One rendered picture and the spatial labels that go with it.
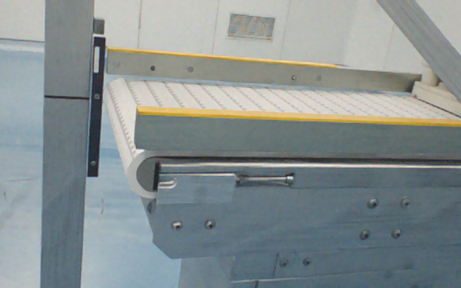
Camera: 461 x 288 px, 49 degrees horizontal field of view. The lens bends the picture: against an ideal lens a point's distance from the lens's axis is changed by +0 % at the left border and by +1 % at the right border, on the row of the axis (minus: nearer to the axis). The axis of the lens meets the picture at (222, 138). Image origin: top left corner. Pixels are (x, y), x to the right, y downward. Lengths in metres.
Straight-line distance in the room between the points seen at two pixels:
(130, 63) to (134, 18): 4.88
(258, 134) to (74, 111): 0.33
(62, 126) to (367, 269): 0.44
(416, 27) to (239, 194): 0.21
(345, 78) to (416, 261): 0.29
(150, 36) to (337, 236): 5.15
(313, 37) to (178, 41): 1.66
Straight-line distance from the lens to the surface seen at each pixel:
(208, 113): 0.43
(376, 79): 0.83
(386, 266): 0.67
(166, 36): 5.65
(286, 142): 0.47
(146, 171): 0.45
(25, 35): 5.54
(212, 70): 0.71
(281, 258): 0.58
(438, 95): 0.82
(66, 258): 0.81
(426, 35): 0.48
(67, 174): 0.75
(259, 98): 0.67
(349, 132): 0.49
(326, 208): 0.52
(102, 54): 0.69
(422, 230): 0.61
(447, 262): 0.73
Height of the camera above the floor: 1.07
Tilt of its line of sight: 19 degrees down
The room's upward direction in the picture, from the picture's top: 8 degrees clockwise
